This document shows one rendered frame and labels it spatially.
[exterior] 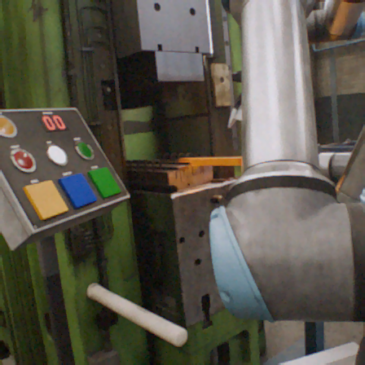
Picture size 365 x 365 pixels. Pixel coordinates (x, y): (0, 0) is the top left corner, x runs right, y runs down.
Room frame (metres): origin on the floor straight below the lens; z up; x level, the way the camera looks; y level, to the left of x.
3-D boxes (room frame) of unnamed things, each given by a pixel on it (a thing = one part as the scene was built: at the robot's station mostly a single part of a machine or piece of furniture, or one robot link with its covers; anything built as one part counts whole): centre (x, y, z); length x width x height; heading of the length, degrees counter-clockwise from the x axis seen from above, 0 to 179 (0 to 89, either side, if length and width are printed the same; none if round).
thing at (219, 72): (1.65, -0.19, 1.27); 0.09 x 0.02 x 0.17; 130
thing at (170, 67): (1.51, 0.11, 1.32); 0.42 x 0.20 x 0.10; 40
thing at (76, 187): (0.88, 0.24, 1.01); 0.07 x 0.05 x 0.07; 155
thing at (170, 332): (1.06, 0.18, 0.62); 0.44 x 0.05 x 0.05; 40
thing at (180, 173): (1.51, 0.11, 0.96); 0.42 x 0.20 x 0.09; 40
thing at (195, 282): (1.56, 0.07, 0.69); 0.56 x 0.38 x 0.45; 40
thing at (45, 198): (0.79, 0.28, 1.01); 0.07 x 0.05 x 0.07; 155
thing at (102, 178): (0.97, 0.20, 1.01); 0.07 x 0.05 x 0.07; 155
